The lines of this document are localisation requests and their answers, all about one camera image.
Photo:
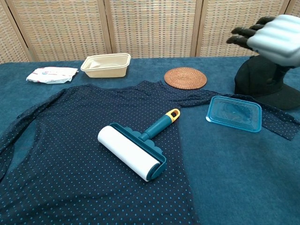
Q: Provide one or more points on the round woven rattan coaster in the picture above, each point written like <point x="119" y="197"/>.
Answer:
<point x="185" y="78"/>

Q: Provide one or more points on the clear blue plastic container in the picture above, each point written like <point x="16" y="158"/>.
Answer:
<point x="234" y="113"/>

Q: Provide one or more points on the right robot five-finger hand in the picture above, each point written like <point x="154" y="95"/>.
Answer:
<point x="276" y="39"/>

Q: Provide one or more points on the woven bamboo folding screen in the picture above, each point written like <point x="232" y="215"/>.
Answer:
<point x="150" y="28"/>

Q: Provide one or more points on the white wet wipes pack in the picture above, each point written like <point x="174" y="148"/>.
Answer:
<point x="51" y="75"/>

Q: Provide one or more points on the beige plastic food container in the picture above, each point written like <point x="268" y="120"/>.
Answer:
<point x="105" y="66"/>

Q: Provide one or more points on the blue carpet table cover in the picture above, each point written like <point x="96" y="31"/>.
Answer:
<point x="234" y="175"/>

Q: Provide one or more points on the navy polka dot shirt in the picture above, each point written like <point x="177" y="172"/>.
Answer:
<point x="70" y="140"/>

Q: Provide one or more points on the black baseball cap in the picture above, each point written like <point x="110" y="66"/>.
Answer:
<point x="253" y="79"/>

